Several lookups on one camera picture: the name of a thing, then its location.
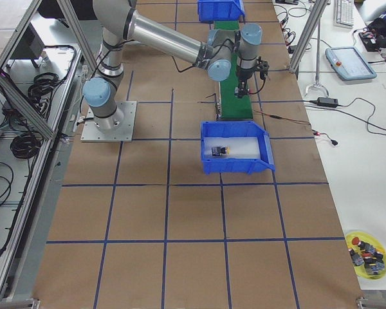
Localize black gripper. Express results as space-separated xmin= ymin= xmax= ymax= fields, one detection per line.
xmin=236 ymin=56 xmax=270 ymax=95

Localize yellow push button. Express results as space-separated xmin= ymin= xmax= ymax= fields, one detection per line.
xmin=211 ymin=146 xmax=230 ymax=156

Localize yellow plate of buttons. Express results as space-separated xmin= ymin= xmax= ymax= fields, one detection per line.
xmin=345 ymin=231 xmax=386 ymax=280

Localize green conveyor belt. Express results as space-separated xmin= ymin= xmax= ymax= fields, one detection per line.
xmin=214 ymin=21 xmax=262 ymax=121

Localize blue left storage bin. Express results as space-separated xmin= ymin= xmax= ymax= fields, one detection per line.
xmin=197 ymin=0 xmax=246 ymax=22

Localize blue storage bin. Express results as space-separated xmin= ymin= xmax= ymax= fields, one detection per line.
xmin=201 ymin=121 xmax=275 ymax=174
xmin=197 ymin=0 xmax=246 ymax=22

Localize white foam pad right bin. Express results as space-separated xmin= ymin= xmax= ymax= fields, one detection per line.
xmin=202 ymin=137 xmax=261 ymax=159

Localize blue right storage bin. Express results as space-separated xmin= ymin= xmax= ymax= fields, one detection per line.
xmin=201 ymin=121 xmax=275 ymax=174

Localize teach pendant tablet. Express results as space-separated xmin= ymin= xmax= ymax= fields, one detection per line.
xmin=325 ymin=46 xmax=377 ymax=81

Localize white keyboard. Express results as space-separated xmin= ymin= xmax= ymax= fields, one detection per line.
xmin=333 ymin=0 xmax=354 ymax=29

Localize aluminium frame post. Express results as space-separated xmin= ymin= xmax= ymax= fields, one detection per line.
xmin=288 ymin=0 xmax=327 ymax=73

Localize red black conveyor wires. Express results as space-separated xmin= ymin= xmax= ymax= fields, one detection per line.
xmin=252 ymin=109 xmax=338 ymax=147

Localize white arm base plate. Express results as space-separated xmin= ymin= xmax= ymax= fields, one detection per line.
xmin=81 ymin=101 xmax=137 ymax=142

